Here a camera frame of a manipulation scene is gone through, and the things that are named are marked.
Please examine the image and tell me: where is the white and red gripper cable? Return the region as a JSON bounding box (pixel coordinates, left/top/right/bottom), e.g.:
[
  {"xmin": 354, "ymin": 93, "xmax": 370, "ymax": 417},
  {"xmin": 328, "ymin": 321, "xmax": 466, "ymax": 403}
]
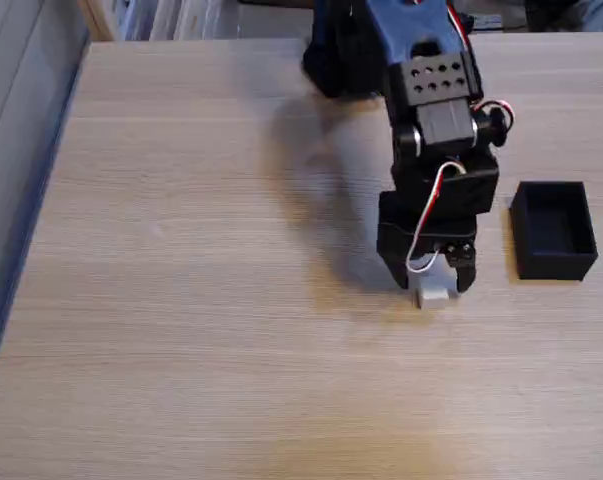
[{"xmin": 404, "ymin": 161, "xmax": 470, "ymax": 275}]

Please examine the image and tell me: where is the white block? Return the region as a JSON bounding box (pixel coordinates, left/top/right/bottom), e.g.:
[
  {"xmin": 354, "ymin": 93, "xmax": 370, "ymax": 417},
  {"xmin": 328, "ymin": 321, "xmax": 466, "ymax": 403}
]
[{"xmin": 415, "ymin": 283, "xmax": 458, "ymax": 309}]

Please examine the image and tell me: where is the wooden frame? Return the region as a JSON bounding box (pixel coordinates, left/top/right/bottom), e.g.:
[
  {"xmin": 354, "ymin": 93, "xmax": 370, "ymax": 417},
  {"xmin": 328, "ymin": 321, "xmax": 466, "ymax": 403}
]
[{"xmin": 77, "ymin": 0, "xmax": 118, "ymax": 43}]

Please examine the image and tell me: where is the white and red wrist cable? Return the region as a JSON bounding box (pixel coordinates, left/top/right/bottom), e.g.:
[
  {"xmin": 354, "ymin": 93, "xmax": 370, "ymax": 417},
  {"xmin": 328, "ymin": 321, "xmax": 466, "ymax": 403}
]
[{"xmin": 472, "ymin": 98, "xmax": 517, "ymax": 121}]

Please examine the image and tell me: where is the black open box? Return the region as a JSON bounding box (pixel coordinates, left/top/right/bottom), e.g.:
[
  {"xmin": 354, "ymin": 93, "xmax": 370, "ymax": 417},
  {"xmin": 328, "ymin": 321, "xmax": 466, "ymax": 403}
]
[{"xmin": 508, "ymin": 180, "xmax": 600, "ymax": 282}]

